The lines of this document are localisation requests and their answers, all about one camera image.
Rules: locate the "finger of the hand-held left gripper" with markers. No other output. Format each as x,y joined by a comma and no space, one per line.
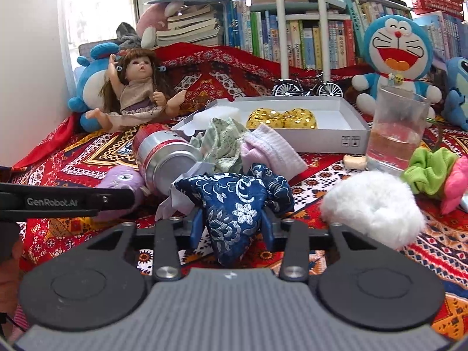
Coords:
113,198

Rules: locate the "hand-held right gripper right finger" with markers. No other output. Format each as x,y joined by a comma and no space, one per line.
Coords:
269,228

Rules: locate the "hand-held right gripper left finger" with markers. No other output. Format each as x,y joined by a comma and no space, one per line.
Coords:
196,226

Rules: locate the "purple plush toy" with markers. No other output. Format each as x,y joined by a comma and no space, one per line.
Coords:
120,181

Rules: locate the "blue floral brocade pouch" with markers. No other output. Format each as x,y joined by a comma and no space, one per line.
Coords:
234,208

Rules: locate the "pink white sock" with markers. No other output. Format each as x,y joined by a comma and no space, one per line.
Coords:
267,150

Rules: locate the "green floral scrunchie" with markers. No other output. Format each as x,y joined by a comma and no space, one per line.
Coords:
219,142

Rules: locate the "white fluffy scrunchie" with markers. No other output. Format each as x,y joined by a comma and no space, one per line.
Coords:
373,204

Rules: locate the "white cardboard box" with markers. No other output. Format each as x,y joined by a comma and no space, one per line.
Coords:
329,135

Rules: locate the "pink scrunchie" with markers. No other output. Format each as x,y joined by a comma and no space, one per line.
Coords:
455,186

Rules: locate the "person's left hand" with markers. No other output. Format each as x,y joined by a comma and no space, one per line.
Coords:
9,289

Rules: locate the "white paper piece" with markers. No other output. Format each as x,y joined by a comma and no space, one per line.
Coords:
172,204

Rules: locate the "red silver metal can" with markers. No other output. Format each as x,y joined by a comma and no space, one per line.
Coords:
164,157

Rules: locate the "red patterned blanket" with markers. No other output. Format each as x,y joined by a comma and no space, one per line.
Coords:
318,166

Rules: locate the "small beige block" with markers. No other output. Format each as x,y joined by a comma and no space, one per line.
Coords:
355,162

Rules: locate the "gold sequined ball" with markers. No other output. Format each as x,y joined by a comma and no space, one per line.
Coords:
300,119
264,119

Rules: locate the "long-haired doll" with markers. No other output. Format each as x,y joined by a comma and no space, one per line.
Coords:
137,84

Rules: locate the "blue penguin plush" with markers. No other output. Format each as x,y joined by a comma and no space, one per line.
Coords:
89,80

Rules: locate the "miniature black bicycle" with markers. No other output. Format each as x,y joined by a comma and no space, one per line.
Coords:
307,87

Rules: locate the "grey cloth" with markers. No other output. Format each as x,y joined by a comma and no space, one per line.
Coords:
128,36

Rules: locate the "window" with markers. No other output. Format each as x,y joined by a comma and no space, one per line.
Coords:
98,18

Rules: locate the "pink plush toy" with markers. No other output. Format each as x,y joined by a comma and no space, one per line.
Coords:
153,22

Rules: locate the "stack of lying books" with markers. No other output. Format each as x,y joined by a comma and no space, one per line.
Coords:
190,25

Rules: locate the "row of upright books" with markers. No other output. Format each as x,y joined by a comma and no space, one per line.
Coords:
307,40

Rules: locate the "white pole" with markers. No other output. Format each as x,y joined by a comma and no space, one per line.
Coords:
283,25
323,25

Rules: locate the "blue white cat plush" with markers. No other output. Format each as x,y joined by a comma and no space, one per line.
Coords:
396,47

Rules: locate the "blue big-eared plush toy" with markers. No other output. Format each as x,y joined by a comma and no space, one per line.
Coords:
457,95

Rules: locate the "row of blue-spined books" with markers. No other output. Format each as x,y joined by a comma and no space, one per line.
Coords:
446,33

